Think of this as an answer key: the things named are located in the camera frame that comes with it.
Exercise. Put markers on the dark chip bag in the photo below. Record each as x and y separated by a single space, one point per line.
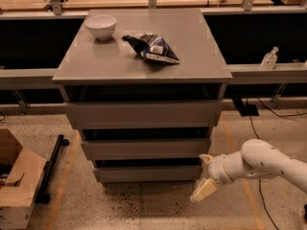
151 47

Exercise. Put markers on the grey bottom drawer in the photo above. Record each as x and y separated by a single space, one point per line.
147 174

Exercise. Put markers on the clear sanitizer bottle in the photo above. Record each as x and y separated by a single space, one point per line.
270 59

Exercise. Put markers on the white ceramic bowl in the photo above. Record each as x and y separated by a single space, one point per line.
101 27

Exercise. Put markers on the grey middle drawer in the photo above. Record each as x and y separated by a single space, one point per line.
145 149

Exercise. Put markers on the grey metal rail frame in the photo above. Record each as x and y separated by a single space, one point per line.
32 77

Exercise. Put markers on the black power brick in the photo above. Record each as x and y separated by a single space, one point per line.
245 108

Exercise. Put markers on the open cardboard box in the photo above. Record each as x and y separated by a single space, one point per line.
21 174

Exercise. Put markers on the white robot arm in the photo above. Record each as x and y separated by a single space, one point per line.
256 159

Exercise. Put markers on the black metal bar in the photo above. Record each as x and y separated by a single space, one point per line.
42 196

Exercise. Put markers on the grey top drawer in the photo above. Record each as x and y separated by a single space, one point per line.
143 114

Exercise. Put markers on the grey drawer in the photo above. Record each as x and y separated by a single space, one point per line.
147 174
143 114
145 149

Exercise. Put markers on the grey drawer cabinet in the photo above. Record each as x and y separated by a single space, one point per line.
163 92

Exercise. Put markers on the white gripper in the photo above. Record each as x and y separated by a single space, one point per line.
216 170

